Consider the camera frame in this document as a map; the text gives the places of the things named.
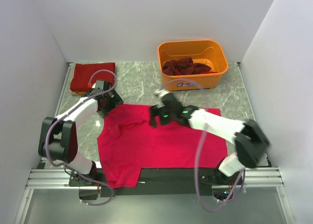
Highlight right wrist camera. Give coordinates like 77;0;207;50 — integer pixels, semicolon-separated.
154;89;169;98

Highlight folded red t shirt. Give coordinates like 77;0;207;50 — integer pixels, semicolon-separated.
70;63;115;95

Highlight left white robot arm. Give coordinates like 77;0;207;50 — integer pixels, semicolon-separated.
38;80;123;186

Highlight orange plastic tub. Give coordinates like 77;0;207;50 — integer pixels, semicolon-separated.
158;40;228;91

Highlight dark maroon t shirt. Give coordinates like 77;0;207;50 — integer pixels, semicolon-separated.
162;58;211;76

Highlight aluminium frame rail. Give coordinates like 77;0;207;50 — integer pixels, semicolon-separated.
14;62;75;224

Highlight black base beam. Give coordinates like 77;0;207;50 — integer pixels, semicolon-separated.
68;166;221;198

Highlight pink t shirt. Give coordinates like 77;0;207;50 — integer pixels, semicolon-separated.
97;103;228;188

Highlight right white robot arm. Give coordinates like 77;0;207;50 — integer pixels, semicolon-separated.
149;90;270;185

